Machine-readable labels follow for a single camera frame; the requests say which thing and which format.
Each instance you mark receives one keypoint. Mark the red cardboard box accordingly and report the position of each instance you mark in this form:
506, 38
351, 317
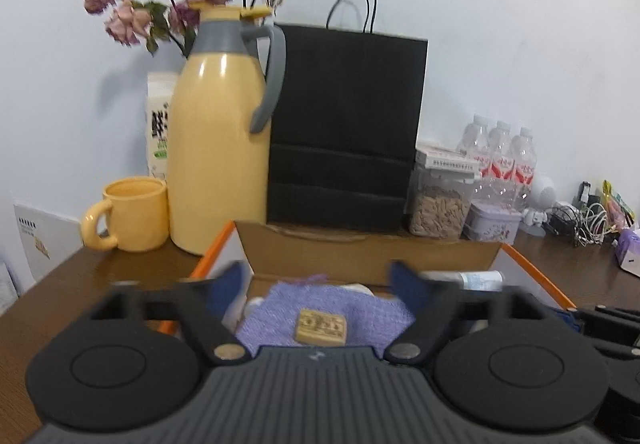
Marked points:
274, 254

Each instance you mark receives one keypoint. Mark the water bottle left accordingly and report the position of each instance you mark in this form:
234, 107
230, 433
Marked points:
474, 141

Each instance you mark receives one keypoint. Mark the colourful snack packet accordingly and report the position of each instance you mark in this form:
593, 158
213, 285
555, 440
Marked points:
619, 214

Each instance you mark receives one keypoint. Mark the white board on floor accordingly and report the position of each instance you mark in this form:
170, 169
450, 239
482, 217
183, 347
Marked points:
48, 239

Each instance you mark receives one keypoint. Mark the water bottle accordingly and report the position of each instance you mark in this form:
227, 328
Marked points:
524, 157
501, 162
474, 141

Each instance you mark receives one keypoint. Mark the purple tissue pack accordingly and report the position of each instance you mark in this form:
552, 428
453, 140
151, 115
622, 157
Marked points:
627, 252

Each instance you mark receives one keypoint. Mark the small wooden stamp block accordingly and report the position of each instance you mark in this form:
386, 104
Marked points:
316, 328

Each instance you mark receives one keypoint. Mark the blue white package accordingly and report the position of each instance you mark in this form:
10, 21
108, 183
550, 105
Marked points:
8, 292

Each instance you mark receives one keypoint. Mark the white milk carton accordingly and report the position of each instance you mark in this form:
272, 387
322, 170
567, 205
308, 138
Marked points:
160, 87

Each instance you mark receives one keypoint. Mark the small decorated tin box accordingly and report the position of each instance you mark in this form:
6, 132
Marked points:
491, 223

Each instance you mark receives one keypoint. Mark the black paper bag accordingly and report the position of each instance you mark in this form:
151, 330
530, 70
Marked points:
343, 136

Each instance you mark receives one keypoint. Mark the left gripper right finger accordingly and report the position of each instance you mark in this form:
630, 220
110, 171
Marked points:
438, 314

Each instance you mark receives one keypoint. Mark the white robot figurine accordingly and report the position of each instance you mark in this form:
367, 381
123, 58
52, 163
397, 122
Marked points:
540, 200

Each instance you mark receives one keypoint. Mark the yellow ceramic mug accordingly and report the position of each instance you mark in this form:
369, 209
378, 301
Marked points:
132, 216

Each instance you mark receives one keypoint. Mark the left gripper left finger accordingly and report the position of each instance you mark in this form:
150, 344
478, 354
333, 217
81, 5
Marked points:
199, 308

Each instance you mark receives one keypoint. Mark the yellow thermos jug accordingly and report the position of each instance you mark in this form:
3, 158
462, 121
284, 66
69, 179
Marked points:
219, 124

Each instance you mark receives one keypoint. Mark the water bottle right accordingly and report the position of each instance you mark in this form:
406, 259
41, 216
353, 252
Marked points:
524, 157

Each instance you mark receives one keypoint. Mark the clear seed container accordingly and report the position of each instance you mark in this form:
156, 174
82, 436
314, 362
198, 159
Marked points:
440, 193

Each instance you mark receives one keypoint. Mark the water bottle middle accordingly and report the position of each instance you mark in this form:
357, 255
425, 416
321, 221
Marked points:
501, 162

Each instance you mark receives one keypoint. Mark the purple fabric pouch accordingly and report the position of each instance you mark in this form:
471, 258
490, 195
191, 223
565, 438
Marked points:
371, 320

